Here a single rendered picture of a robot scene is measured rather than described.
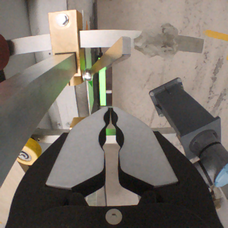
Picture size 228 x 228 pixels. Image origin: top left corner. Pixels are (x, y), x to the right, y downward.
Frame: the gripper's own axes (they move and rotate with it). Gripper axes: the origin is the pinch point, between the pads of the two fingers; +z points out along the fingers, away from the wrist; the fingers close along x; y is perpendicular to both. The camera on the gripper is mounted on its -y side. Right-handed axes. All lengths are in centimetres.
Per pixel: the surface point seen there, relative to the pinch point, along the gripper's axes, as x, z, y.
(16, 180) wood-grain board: -32.6, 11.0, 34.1
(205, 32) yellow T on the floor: 80, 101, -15
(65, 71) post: -6.0, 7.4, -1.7
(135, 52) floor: 21, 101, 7
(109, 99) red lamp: -0.1, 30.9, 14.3
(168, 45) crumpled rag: 10.2, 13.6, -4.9
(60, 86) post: -6.0, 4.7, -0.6
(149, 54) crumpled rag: 7.1, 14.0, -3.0
